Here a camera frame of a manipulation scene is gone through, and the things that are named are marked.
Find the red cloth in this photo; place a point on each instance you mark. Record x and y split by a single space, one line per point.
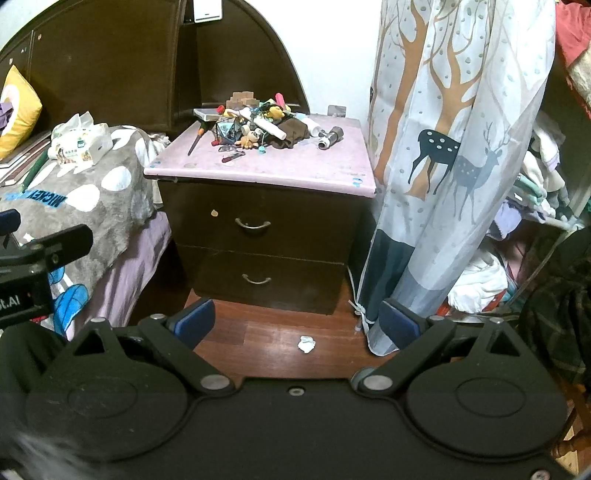
577 41

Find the metal pipe fitting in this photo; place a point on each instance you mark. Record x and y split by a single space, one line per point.
331 137

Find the purple bed sheet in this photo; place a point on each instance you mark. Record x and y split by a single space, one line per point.
134 263

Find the printed folding cube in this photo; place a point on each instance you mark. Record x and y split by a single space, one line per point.
227 131

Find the dark wooden headboard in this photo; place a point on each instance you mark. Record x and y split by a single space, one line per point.
115 60

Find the long white printed tube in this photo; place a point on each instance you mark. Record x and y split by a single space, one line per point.
265 125

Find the deer print curtain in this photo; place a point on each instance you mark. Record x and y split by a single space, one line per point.
443 138

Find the grey dotted blanket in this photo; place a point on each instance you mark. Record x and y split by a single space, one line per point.
106 203

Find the small red tool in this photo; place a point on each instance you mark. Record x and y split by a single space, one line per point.
229 158

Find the pile of clothes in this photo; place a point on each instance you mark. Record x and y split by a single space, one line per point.
480 281

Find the dark plaid cloth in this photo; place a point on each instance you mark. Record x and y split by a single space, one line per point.
561 304

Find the white switch panel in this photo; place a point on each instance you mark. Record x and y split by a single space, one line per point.
207 11

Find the dark wooden nightstand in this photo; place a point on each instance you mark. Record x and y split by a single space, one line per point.
277 217

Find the wooden cube puzzle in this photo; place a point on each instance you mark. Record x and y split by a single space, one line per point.
242 99

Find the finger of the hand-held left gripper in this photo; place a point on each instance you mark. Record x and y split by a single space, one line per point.
64 247
9 222

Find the orange green carrot pen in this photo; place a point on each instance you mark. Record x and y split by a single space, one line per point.
195 138

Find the brown cloth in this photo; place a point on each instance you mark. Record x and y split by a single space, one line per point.
291 134

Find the pink flat stick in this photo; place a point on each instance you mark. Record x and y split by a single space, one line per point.
280 99

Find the white tissue pack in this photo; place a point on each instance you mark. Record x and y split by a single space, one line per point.
83 141

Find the dark wooden drawer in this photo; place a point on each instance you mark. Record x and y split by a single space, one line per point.
295 217
295 281

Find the beige plush figure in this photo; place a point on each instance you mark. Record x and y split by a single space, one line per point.
247 140

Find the short white tube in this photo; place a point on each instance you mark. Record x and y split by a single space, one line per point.
308 124

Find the grey flat box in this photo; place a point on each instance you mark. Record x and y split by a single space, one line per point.
204 115

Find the yellow pillow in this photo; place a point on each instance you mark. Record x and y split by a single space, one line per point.
23 110

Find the wooden chair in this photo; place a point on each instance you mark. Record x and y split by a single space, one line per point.
575 415

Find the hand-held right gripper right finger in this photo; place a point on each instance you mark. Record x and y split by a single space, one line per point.
398 325

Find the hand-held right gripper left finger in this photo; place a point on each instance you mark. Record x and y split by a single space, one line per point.
195 321

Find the crumpled white paper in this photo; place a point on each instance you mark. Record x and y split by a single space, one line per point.
305 345

